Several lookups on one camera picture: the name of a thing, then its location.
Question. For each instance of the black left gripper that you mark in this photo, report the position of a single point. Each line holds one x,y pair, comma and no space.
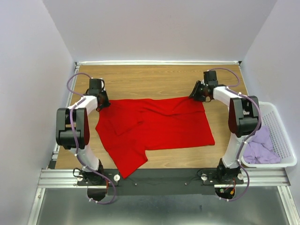
107,103

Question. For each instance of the red t-shirt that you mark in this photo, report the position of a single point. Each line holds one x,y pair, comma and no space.
130,127

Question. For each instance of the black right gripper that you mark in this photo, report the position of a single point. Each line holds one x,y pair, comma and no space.
194,92

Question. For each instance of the lavender t-shirt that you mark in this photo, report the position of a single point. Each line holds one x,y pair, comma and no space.
259,149

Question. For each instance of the aluminium frame rail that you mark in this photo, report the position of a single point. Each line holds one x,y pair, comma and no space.
47,178

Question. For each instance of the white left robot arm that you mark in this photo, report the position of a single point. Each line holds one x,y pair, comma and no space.
73,131

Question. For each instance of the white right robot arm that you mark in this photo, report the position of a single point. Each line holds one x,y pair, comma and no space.
244,119

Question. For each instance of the white plastic laundry basket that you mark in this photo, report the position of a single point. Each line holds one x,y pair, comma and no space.
279,137

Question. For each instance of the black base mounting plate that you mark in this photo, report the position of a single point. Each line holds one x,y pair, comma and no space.
127,189

